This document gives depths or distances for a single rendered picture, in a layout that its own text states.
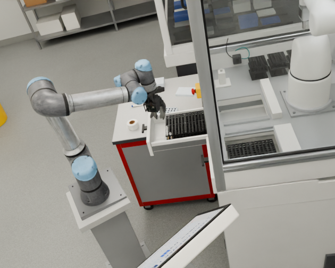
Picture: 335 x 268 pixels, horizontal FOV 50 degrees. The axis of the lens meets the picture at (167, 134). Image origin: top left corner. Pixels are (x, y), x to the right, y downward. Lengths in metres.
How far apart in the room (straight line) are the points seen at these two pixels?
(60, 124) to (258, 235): 1.08
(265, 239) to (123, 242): 0.78
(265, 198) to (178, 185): 1.00
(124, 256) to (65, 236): 0.79
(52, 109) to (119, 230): 0.82
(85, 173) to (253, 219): 0.81
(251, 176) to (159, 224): 1.30
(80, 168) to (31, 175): 1.81
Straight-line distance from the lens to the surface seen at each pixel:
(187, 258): 1.12
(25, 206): 3.28
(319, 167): 1.56
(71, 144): 1.80
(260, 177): 1.52
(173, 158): 2.32
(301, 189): 1.63
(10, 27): 6.43
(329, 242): 2.02
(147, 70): 1.73
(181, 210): 2.72
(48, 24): 5.86
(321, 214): 1.81
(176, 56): 2.66
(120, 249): 2.15
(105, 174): 2.01
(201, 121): 1.97
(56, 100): 1.53
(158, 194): 2.59
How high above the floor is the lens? 2.14
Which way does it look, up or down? 40 degrees down
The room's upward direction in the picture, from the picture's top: 14 degrees counter-clockwise
